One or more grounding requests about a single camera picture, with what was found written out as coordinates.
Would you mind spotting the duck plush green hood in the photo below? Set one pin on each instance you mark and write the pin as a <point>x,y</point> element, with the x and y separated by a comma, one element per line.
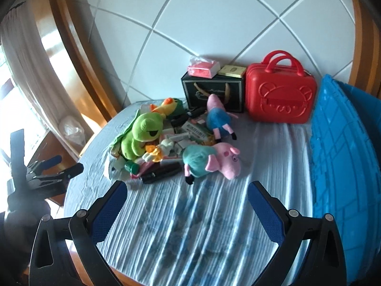
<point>169,108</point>

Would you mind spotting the teal-dressed pig plush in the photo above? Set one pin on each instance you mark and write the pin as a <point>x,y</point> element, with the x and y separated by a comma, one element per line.
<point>200,160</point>

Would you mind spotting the pink tissue pack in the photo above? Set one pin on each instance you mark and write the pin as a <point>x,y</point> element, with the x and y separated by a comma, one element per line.
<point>201,67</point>

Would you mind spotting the green lid jar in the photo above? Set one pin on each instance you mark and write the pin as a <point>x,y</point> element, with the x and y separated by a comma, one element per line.
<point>131,167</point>

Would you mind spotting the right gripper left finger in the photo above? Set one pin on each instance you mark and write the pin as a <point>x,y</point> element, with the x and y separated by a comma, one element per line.
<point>51,262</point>

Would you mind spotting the blue-bodied pig plush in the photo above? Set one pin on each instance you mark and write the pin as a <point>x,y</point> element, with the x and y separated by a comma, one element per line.
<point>219,121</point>

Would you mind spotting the red bear suitcase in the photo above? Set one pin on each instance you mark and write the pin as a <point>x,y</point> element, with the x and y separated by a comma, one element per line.
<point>279,89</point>

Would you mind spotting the white rabbit plush orange scarf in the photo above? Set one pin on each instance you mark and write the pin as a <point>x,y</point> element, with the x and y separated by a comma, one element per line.
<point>156,153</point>

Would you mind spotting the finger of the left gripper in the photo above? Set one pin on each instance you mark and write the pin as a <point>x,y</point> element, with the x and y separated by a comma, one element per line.
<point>37,167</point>
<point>44,180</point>

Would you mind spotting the gold small box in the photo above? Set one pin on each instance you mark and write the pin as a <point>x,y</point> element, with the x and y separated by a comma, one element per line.
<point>232,71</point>

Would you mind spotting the blue plastic crate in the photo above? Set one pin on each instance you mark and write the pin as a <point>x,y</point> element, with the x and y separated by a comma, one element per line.
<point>345,169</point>

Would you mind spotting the black gift bag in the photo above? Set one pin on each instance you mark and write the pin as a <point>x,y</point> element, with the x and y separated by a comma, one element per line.
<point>230,90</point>

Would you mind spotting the plastic bag on shelf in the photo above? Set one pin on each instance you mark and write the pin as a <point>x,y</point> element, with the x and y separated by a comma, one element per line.
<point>72,131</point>

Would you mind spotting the green frog plush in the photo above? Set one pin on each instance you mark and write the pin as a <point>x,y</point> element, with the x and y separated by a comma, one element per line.
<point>146,128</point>

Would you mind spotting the black rolled bag roll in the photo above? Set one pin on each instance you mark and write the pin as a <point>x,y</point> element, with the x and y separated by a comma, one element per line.
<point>160,172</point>

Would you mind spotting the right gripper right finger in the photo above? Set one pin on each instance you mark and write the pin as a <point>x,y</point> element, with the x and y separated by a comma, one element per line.
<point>324,261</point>

